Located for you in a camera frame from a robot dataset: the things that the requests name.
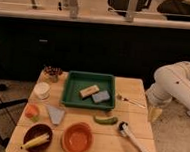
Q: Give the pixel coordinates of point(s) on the grey blue cloth wedge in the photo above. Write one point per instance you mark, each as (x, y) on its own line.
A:
(56, 115)

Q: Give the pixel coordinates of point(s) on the metal fork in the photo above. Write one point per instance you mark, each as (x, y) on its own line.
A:
(122, 98)

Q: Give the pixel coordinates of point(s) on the white paper cup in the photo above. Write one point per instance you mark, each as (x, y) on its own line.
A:
(41, 90)

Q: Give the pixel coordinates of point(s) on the orange bowl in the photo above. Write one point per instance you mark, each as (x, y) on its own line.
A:
(77, 138)

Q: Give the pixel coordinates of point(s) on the tan wooden block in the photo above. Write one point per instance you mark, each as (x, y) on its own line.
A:
(89, 91)

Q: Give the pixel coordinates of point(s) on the small glass cup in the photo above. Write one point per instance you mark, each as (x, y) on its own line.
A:
(53, 78)

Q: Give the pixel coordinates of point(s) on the green cucumber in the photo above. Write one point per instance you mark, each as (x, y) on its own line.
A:
(108, 121)

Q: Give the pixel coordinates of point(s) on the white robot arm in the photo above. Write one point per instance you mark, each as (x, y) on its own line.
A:
(170, 81)

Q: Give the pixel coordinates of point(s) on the dark brown bowl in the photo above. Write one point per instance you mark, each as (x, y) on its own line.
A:
(36, 131)

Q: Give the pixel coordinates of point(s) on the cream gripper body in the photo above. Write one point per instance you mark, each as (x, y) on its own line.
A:
(154, 113)

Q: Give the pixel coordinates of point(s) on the green plastic tray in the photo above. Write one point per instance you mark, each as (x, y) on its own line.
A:
(78, 80)

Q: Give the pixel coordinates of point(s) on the blue sponge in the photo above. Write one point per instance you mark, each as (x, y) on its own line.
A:
(101, 96)

